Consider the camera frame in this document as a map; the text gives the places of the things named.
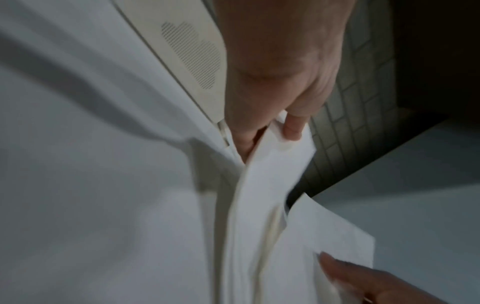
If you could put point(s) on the white cloth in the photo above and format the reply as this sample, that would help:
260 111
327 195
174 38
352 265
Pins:
262 207

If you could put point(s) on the person's left hand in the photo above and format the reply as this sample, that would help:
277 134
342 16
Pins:
285 50

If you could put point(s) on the white appliance with perforated vent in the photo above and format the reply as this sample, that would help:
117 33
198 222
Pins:
187 47

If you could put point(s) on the large white sheet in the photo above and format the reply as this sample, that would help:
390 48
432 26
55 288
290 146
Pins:
97 178

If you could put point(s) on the person's right hand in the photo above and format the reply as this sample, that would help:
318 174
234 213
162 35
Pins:
378 285

